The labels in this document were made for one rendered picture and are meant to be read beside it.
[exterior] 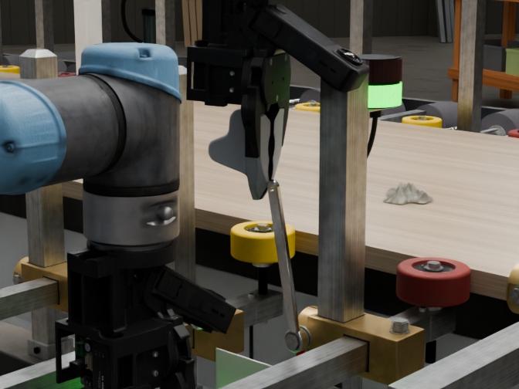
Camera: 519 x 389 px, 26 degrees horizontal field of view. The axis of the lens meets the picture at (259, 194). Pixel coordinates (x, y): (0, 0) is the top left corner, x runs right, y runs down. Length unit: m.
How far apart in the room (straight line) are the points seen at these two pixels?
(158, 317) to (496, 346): 0.26
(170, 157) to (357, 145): 0.32
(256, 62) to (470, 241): 0.43
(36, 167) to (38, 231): 0.76
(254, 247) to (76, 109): 0.61
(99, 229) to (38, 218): 0.65
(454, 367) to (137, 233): 0.25
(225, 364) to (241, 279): 0.29
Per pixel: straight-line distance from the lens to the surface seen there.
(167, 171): 0.85
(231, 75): 1.07
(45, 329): 1.55
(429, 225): 1.44
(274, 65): 1.07
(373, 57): 1.16
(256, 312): 1.39
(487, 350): 0.85
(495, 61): 8.76
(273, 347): 1.55
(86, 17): 2.90
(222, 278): 1.58
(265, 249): 1.35
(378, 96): 1.14
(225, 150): 1.10
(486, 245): 1.36
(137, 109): 0.82
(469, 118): 2.32
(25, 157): 0.75
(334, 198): 1.14
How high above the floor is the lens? 1.25
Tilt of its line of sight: 13 degrees down
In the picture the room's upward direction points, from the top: straight up
